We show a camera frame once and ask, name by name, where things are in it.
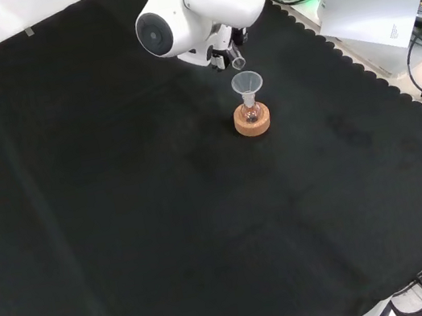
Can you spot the clear round-bottom flask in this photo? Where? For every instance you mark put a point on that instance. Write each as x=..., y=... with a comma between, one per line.
x=250, y=112

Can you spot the pale board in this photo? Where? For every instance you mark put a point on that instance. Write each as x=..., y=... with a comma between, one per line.
x=368, y=7

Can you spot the black bench cloth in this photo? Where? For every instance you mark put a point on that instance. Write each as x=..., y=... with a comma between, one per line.
x=140, y=199

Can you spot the grey tape strip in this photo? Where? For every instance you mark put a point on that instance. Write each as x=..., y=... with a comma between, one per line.
x=30, y=32

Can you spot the clear glass graduated cylinder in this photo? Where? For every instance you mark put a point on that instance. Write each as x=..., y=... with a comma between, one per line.
x=238, y=63

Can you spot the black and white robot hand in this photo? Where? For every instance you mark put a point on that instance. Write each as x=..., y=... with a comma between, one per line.
x=222, y=47

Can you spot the clear plastic funnel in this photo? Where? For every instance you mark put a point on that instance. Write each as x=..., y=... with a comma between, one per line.
x=247, y=83

